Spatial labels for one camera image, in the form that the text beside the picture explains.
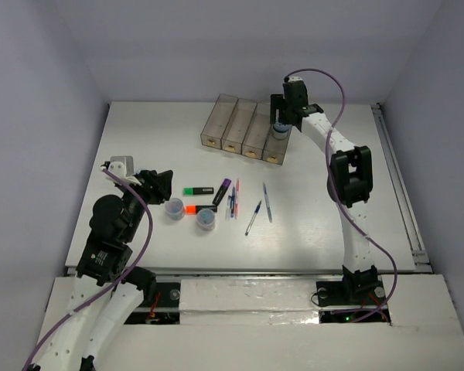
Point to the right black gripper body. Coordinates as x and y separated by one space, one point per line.
287 108

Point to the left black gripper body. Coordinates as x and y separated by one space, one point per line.
151 185

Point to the paperclip jar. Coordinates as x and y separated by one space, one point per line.
206 220
175 209

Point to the green highlighter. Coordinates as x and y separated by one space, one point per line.
198 191

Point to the orange highlighter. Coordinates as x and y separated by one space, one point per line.
194 209

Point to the purple highlighter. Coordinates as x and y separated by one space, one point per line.
222 190

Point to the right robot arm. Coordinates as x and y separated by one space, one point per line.
349 184

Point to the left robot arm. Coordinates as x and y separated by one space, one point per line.
108 285

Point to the clear drawer bin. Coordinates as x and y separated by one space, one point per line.
257 132
274 150
217 121
237 126

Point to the blue capped pen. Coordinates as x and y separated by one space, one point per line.
229 209

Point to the pink gel pen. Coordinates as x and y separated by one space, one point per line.
236 191

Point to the blue ballpoint pen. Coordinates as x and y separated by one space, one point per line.
253 218

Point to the grey blue pen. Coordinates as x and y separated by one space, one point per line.
267 202

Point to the foil covered front board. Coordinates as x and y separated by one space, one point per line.
264 301

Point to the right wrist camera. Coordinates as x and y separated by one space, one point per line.
292 79

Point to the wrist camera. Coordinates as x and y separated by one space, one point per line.
122 167
292 79

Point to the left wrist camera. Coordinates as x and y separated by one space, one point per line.
122 167

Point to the right aluminium rail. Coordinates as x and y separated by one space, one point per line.
416 244

